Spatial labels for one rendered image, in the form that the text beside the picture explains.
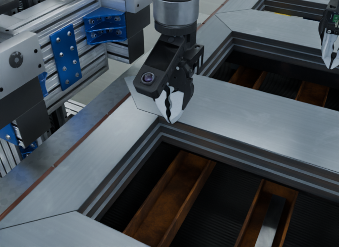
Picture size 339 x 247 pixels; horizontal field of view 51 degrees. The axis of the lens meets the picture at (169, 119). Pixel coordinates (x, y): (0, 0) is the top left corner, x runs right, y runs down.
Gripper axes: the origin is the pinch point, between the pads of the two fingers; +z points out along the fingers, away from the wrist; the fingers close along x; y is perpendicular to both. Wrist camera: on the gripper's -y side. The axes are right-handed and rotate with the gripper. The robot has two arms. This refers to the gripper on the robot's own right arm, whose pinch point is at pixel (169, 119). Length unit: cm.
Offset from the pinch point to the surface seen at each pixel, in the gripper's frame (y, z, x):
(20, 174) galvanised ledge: -13.3, 19.7, 33.4
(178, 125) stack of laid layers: 1.0, 1.6, -1.5
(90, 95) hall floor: 95, 87, 106
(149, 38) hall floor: 182, 87, 112
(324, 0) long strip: 82, 0, -17
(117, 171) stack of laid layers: -14.5, 2.7, 2.9
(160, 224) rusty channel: -10.2, 19.5, -3.2
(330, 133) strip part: 11.3, 0.7, -29.1
